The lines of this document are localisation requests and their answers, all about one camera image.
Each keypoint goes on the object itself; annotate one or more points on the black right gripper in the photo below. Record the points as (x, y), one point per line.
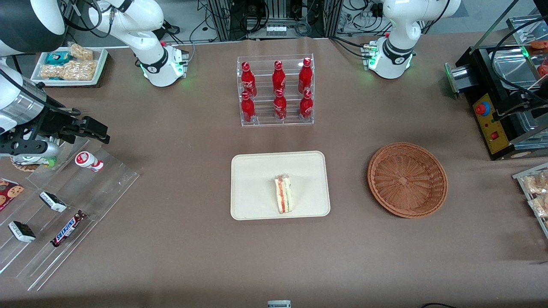
(50, 121)

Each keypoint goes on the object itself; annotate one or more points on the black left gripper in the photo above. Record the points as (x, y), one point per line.
(534, 100)

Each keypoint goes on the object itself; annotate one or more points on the triangular sandwich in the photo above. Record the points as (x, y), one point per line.
(283, 194)

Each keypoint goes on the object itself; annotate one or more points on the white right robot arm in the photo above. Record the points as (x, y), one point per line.
(147, 47)

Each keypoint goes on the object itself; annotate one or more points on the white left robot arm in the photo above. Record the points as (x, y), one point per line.
(398, 30)

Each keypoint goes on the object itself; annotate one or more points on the grey tray with snacks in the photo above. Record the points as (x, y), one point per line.
(520, 177)

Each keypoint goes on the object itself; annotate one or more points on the white snack tray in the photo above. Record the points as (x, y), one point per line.
(101, 64)

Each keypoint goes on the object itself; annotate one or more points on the round brown wicker basket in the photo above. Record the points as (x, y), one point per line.
(406, 179)

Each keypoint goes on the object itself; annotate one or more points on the beige rectangular serving tray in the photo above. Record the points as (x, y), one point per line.
(252, 186)

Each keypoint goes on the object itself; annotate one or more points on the small white yogurt bottle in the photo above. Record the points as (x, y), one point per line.
(87, 161)

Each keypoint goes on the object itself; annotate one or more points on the black machine with red button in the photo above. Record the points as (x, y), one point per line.
(483, 85)

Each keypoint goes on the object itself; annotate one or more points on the clear plastic container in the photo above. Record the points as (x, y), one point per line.
(511, 68)

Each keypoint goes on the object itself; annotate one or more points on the clear acrylic stepped shelf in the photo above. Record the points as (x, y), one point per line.
(77, 192)

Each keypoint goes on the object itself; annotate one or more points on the large peanut snack bag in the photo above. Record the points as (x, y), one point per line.
(70, 70)

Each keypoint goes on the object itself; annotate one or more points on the clear bagged pastry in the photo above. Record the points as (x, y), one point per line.
(540, 205)
(537, 183)

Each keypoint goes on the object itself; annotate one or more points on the small wicker coaster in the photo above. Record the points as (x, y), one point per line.
(25, 164)

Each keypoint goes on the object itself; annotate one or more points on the small peanut snack bag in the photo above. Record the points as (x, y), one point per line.
(81, 52)

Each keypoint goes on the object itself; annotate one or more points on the teal snack packet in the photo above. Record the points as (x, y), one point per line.
(58, 57)

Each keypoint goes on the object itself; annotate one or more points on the black white snack bar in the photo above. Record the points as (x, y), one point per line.
(52, 202)
(21, 231)

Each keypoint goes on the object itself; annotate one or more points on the snickers chocolate bar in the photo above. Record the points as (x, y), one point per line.
(67, 229)

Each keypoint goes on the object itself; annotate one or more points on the chocolate chip cookie pack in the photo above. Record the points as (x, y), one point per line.
(9, 193)

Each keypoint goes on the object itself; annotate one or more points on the red cola bottle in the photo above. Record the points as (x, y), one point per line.
(247, 109)
(280, 107)
(305, 106)
(248, 81)
(278, 79)
(305, 77)

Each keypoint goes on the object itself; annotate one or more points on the clear acrylic bottle rack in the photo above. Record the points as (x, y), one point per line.
(263, 119)

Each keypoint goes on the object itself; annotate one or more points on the white power strip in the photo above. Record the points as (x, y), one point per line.
(276, 30)

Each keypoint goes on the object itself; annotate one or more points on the small grey white device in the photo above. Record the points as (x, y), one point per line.
(279, 304)

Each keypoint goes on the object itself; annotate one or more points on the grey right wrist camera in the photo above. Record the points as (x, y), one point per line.
(25, 148)

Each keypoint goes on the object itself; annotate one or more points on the aluminium equipment frame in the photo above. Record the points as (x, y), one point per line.
(222, 19)

